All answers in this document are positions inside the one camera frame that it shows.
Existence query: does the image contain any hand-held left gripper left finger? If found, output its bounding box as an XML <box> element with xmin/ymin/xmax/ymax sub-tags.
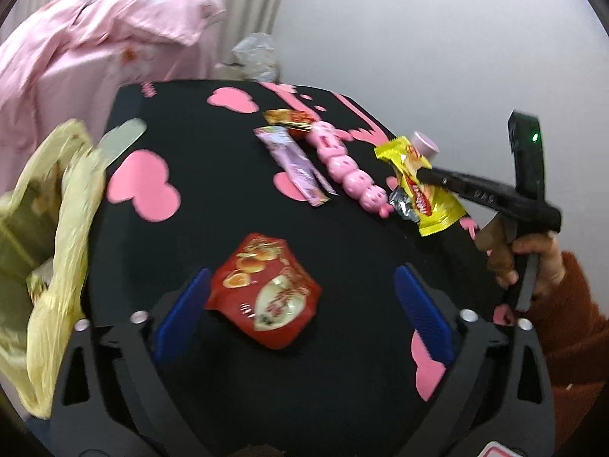
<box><xmin>50</xmin><ymin>267</ymin><xmax>212</xmax><ymax>457</ymax></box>

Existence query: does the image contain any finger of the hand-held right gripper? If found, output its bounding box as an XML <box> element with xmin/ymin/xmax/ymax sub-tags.
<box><xmin>416</xmin><ymin>164</ymin><xmax>524</xmax><ymax>222</ymax></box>

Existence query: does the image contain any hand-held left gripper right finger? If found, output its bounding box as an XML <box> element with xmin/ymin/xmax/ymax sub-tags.
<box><xmin>392</xmin><ymin>264</ymin><xmax>557</xmax><ymax>457</ymax></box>

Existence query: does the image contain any yellow snack packet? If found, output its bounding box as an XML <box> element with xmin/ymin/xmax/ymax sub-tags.
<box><xmin>373</xmin><ymin>136</ymin><xmax>469</xmax><ymax>239</ymax></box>

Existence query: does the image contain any red snack packet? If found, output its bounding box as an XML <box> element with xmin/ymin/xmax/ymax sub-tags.
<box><xmin>204</xmin><ymin>232</ymin><xmax>323</xmax><ymax>350</ymax></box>

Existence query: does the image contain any yellow plastic bag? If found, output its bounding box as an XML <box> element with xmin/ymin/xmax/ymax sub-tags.
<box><xmin>0</xmin><ymin>117</ymin><xmax>147</xmax><ymax>420</ymax></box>

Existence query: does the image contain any person's right forearm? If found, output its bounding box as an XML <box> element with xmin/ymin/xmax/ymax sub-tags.
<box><xmin>526</xmin><ymin>252</ymin><xmax>609</xmax><ymax>443</ymax></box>

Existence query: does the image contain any person's right hand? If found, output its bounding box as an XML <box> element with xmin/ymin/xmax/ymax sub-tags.
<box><xmin>476</xmin><ymin>216</ymin><xmax>567</xmax><ymax>298</ymax></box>

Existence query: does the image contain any silver foil wrapper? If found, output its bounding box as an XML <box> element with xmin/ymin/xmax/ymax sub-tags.
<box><xmin>387</xmin><ymin>185</ymin><xmax>422</xmax><ymax>222</ymax></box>

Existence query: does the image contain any pink pig toy strip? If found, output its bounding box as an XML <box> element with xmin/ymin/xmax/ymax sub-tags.
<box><xmin>304</xmin><ymin>121</ymin><xmax>395</xmax><ymax>220</ymax></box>

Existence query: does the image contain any black cloth with pink print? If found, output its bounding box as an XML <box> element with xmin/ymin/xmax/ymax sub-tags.
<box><xmin>83</xmin><ymin>78</ymin><xmax>515</xmax><ymax>457</ymax></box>

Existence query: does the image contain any purple snack wrapper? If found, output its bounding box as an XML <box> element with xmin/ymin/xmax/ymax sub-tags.
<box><xmin>253</xmin><ymin>125</ymin><xmax>340</xmax><ymax>208</ymax></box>

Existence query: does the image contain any small red snack wrapper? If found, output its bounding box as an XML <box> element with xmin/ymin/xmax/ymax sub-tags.
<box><xmin>263</xmin><ymin>109</ymin><xmax>317</xmax><ymax>140</ymax></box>

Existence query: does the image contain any clear plastic bag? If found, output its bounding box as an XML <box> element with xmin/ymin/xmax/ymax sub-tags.
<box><xmin>216</xmin><ymin>32</ymin><xmax>281</xmax><ymax>84</ymax></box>

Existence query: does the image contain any pink quilt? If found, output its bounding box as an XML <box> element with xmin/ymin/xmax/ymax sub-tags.
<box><xmin>0</xmin><ymin>0</ymin><xmax>228</xmax><ymax>191</ymax></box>

